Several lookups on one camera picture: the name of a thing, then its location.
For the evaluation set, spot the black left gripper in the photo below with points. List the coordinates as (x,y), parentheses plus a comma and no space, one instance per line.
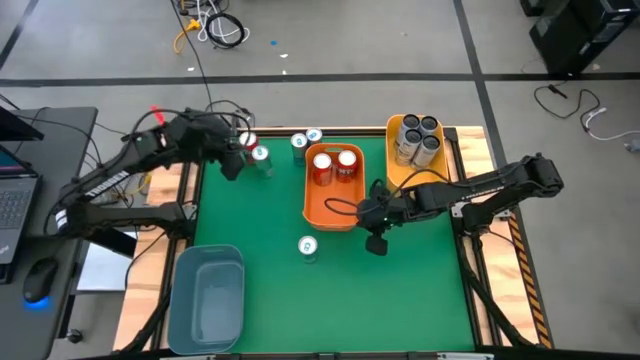
(200,135)

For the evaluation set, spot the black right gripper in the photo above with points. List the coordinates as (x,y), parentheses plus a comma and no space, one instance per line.
(387,210)

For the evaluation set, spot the red Fanta can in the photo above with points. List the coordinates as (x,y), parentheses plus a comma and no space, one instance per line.
(346,160)
(322,162)
(249,140)

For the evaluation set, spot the orange plastic bin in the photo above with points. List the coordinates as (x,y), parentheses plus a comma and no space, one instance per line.
(332,210)

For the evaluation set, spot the yellow plastic bin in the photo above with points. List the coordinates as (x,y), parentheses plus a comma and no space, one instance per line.
(400,175)

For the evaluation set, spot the green soda can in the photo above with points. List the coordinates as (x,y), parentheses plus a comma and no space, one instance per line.
(307,246)
(299,141)

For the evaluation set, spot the white Celsius can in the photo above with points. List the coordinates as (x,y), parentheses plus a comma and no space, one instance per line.
(412,137)
(429,122)
(431,144)
(410,121)

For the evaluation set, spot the blue-grey plastic bin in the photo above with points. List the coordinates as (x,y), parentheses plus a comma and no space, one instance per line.
(205,300)

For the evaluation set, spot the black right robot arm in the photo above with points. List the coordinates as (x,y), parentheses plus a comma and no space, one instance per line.
(480,192)

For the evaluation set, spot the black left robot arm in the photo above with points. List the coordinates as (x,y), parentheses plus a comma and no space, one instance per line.
(105,182)

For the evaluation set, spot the red plastic tag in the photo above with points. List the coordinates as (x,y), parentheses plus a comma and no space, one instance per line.
(158,116)

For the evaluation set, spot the green table mat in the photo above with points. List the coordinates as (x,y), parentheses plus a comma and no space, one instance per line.
(350,300)

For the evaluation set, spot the black desk foot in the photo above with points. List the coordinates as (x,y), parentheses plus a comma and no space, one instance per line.
(117,247)

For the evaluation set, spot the yellow black hazard tape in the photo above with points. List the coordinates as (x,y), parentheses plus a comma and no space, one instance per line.
(530,285)

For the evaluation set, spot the dark grey desk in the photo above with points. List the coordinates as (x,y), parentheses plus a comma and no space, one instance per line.
(60,150)

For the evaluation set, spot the black monitor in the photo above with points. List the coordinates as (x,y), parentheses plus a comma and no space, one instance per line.
(15,127)

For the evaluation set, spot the black laptop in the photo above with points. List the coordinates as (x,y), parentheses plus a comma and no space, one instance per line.
(15,210)

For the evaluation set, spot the black computer mouse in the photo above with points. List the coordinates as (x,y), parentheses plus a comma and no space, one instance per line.
(40,277)

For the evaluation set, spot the black round caster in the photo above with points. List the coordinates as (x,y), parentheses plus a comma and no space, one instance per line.
(75,336)

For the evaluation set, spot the large black equipment case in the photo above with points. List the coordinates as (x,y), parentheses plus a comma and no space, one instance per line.
(570,45)

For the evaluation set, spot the grey plug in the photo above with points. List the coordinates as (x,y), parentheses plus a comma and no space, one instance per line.
(632,146)

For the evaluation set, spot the white metal bracket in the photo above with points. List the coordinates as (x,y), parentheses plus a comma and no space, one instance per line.
(456,211)

